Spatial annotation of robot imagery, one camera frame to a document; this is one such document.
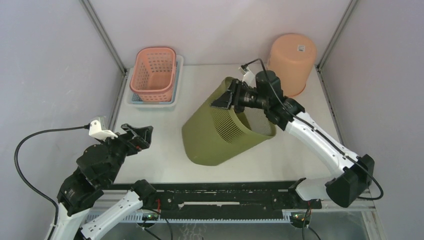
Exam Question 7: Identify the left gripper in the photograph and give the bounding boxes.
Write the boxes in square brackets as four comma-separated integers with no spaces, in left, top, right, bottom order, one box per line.
[97,122,154,184]

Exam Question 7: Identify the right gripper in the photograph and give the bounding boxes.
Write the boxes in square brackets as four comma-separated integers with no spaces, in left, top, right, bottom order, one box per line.
[209,79,268,115]

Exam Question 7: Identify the green plastic waste bin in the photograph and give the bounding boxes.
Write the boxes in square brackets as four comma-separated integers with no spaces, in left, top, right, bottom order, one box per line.
[182,77,277,166]

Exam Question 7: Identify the pink perforated basket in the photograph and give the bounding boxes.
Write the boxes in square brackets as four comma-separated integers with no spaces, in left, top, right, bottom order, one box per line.
[129,47,177,100]

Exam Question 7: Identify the orange plastic bucket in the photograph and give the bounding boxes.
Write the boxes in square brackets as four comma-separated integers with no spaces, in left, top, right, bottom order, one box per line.
[267,33,317,97]

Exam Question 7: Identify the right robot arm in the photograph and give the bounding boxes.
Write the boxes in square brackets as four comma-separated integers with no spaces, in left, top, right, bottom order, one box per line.
[210,70,375,208]

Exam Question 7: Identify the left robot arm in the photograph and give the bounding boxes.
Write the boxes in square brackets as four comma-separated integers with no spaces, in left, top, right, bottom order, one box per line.
[50,120,157,240]

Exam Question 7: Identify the blue perforated basket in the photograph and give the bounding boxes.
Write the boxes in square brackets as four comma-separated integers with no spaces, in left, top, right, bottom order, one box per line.
[126,55,184,108]

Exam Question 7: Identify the white plastic basket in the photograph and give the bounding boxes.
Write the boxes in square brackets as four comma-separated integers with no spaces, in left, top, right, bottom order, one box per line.
[123,55,184,111]

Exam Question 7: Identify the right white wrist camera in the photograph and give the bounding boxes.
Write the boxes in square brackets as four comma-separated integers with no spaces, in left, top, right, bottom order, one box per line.
[239,65,256,87]

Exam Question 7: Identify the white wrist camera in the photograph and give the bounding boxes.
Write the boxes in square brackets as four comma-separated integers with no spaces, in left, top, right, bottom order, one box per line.
[239,65,256,87]
[88,116,118,141]

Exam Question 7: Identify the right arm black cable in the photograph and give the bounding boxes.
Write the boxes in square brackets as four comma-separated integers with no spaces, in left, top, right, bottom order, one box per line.
[241,58,384,202]

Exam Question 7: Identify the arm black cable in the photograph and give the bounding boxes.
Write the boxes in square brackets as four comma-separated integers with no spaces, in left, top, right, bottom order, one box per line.
[13,124,91,240]
[241,58,384,202]

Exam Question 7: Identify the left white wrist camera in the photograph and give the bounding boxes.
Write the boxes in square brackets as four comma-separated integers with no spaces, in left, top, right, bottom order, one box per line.
[88,116,118,141]

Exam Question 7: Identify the black mounting base rail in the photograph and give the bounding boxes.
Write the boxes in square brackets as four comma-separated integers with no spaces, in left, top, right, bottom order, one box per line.
[102,180,323,221]

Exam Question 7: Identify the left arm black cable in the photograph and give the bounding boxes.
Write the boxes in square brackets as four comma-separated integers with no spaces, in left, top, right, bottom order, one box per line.
[13,124,91,240]

